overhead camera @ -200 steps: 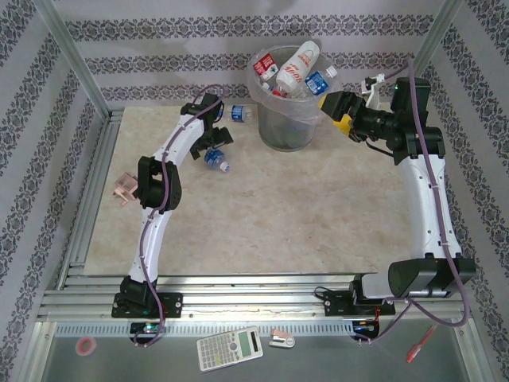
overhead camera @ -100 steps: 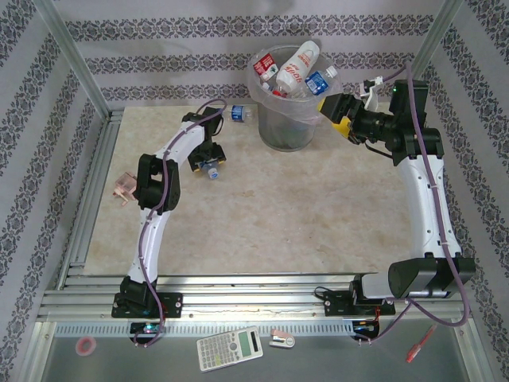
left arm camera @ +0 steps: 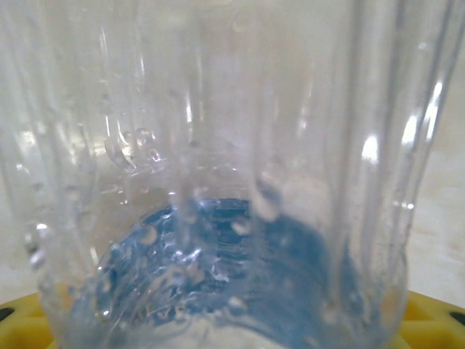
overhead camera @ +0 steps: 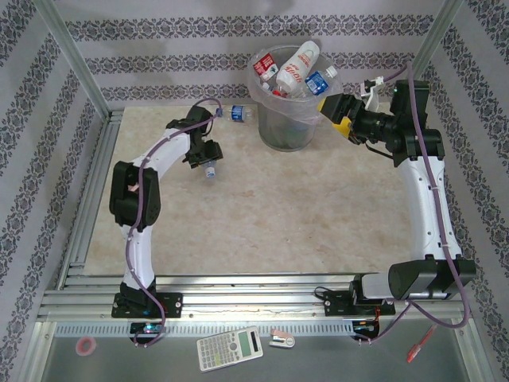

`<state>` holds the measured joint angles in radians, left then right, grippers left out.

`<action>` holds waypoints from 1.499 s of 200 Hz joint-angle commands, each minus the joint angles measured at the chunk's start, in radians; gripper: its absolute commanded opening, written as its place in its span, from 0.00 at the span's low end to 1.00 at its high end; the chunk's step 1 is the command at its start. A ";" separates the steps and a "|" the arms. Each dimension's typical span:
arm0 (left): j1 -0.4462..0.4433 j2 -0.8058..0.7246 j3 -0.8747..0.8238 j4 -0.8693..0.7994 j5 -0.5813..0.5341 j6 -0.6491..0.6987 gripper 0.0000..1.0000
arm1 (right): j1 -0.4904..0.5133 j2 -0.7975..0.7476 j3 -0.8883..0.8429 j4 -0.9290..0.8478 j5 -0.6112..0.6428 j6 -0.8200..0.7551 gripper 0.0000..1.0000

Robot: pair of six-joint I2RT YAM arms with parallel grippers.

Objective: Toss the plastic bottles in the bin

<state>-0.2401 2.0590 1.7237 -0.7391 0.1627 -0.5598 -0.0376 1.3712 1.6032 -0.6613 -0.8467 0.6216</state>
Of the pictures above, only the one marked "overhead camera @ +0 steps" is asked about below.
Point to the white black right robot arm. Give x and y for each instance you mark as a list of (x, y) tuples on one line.
[(429, 207)]

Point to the aluminium frame post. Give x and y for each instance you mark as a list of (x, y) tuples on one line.
[(434, 40), (72, 55)]

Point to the white bottle red print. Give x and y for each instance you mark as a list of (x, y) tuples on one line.
[(298, 65)]

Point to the silver mesh waste bin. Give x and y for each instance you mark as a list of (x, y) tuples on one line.
[(286, 135)]

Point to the clear plastic bin liner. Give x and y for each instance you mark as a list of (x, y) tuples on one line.
[(330, 107)]

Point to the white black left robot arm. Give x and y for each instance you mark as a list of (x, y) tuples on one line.
[(139, 254)]

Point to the pink tape roll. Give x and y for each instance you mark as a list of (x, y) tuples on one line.
[(92, 346)]

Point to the small controller board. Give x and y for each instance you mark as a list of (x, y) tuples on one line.
[(149, 328), (364, 326)]

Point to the pink silver stapler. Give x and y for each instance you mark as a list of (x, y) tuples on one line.
[(282, 339)]

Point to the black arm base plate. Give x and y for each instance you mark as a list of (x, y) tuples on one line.
[(338, 304), (171, 304)]

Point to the slotted metal strip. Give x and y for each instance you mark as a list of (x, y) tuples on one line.
[(191, 329)]

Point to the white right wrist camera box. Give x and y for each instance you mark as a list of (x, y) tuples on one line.
[(374, 99)]

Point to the aluminium mounting rail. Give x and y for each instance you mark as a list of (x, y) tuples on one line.
[(258, 296)]

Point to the red pen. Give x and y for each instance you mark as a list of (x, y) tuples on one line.
[(421, 344)]

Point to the grey scientific calculator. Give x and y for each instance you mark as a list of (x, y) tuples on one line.
[(230, 349)]

